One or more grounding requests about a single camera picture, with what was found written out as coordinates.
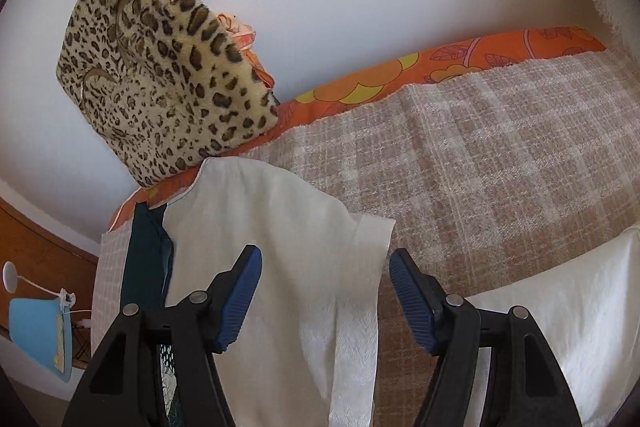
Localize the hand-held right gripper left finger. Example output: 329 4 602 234
60 245 263 427

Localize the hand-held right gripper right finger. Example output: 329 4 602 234
389 248 584 427

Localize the cream garment with teal print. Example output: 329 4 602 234
120 157 396 427

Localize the beige plaid blanket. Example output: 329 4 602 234
90 49 640 368

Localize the wooden door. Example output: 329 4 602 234
0 196 102 365

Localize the light blue chair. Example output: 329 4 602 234
9 298 76 383

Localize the white desk lamp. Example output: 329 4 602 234
2 261 77 312

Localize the orange floral bedsheet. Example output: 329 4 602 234
114 26 607 228

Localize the leopard print pillow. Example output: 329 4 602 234
56 0 280 186

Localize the orange ruffled pillow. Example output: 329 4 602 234
216 11 277 90

